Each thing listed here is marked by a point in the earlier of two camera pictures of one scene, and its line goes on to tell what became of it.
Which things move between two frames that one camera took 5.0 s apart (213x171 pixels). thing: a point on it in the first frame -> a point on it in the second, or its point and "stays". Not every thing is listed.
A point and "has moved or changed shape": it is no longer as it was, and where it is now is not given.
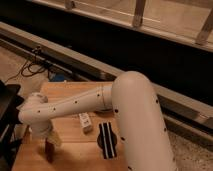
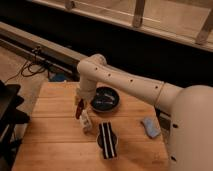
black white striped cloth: (107, 140) stays
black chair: (9, 124) stays
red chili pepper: (49, 150) has moved or changed shape
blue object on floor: (59, 77) stays
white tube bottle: (86, 122) stays
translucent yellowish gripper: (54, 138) -> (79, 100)
